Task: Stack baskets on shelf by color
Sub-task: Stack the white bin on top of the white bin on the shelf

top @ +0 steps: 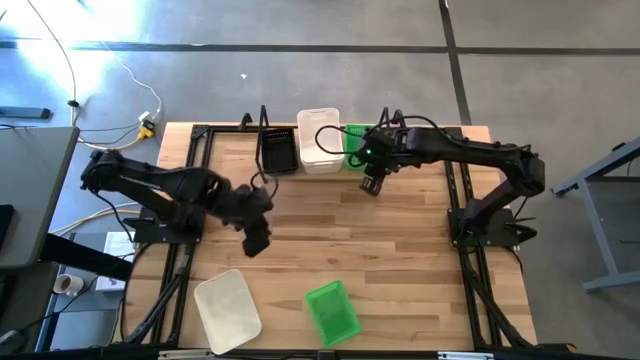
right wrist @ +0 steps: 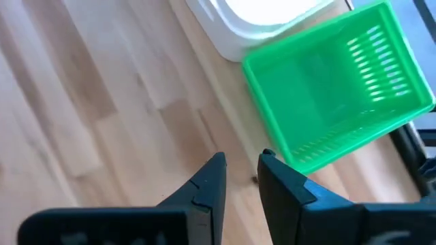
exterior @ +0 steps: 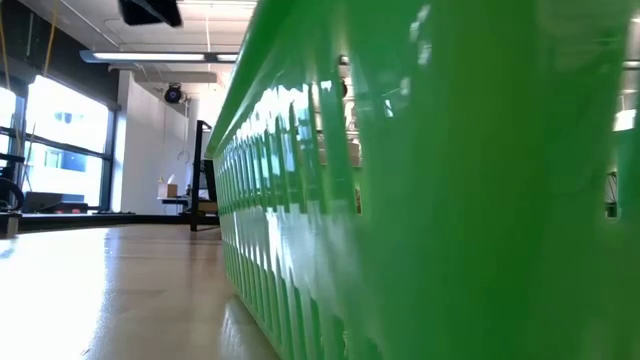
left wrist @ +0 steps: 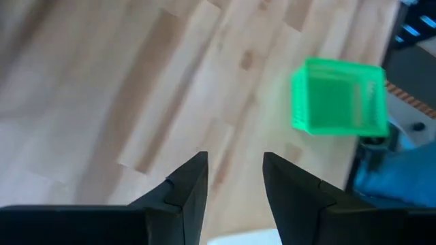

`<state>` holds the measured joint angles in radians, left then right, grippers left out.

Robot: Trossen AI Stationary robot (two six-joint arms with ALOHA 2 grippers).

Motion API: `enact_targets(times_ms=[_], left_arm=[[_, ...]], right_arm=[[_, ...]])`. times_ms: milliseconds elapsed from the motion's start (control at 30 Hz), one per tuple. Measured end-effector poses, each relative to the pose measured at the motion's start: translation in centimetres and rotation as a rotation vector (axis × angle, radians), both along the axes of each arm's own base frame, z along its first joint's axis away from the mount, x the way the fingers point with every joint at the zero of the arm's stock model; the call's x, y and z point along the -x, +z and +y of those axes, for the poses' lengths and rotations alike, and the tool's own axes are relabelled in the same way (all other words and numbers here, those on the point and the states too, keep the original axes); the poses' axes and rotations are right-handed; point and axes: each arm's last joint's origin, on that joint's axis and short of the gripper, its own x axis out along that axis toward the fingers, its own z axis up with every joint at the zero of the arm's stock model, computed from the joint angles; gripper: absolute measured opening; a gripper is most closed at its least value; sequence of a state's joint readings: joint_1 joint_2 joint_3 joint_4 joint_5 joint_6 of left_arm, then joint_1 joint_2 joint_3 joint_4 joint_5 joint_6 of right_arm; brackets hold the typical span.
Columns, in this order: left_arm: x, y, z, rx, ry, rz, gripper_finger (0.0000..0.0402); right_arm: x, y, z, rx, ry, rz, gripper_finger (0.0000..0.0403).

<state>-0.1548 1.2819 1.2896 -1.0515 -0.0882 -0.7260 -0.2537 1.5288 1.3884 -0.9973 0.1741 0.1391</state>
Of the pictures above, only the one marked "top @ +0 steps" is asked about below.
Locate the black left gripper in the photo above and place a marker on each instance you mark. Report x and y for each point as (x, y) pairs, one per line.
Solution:
(245, 207)

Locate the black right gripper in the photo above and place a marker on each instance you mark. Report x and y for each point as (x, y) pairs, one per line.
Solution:
(385, 145)

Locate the green plastic basket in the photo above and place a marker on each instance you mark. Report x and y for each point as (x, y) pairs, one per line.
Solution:
(332, 315)
(356, 134)

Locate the white plastic basket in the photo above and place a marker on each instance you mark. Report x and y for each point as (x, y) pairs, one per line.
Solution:
(307, 150)
(227, 312)

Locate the black plastic basket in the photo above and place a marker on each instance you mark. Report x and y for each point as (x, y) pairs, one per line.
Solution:
(279, 150)

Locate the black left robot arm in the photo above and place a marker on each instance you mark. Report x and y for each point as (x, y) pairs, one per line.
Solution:
(150, 177)

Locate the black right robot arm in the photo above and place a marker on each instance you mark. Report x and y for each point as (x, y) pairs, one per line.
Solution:
(475, 150)

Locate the white paper box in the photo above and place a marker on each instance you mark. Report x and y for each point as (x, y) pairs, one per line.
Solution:
(117, 247)

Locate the yellow and white power plug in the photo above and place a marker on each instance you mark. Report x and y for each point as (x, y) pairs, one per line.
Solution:
(146, 131)

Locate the black desk leg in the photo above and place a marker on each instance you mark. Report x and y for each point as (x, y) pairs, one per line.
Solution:
(85, 257)

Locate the white cup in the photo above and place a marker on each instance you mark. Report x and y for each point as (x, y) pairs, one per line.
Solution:
(67, 285)

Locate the grey metal table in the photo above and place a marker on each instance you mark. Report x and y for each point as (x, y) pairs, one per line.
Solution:
(597, 225)

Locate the grey desk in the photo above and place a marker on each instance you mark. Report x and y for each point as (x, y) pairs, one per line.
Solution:
(30, 190)

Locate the black flat device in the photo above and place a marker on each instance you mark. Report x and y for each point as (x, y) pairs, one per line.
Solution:
(5, 225)

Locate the dark flat bar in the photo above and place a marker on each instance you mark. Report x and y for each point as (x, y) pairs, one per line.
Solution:
(25, 113)

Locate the black aluminium table frame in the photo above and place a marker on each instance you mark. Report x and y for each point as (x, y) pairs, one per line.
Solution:
(191, 165)

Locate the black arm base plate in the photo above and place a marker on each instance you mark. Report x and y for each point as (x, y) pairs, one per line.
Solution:
(150, 235)
(500, 230)

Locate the silver metal bracket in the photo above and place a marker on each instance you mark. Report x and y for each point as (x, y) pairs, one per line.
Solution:
(185, 355)
(465, 356)

